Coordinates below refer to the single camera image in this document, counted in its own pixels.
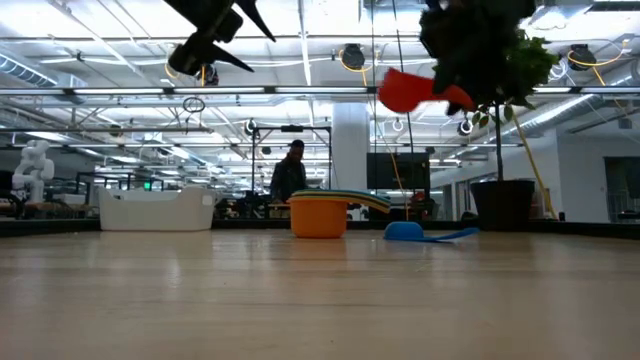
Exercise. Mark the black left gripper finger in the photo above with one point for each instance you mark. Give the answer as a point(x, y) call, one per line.
point(232, 57)
point(255, 17)

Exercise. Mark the red measuring cup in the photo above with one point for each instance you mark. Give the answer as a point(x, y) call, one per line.
point(402, 92)

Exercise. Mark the white plastic basket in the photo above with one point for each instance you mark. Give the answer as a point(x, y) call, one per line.
point(155, 210)

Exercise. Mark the white humanoid robot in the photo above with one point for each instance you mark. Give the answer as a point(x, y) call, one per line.
point(32, 170)

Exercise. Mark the small blue measuring cup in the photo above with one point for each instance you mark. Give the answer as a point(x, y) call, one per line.
point(405, 231)

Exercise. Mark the orange measuring cup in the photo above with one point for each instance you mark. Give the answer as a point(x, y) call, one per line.
point(317, 220)

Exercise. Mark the green leafy plant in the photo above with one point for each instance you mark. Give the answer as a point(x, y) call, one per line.
point(535, 65)

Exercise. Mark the black wall monitor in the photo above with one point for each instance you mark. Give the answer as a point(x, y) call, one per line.
point(395, 172)

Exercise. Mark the black plant pot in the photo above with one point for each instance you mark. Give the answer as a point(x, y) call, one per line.
point(502, 205)

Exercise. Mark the black aluminium rig frame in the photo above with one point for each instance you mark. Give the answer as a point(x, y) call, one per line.
point(50, 227)

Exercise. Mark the person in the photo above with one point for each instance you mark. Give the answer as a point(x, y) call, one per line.
point(289, 175)

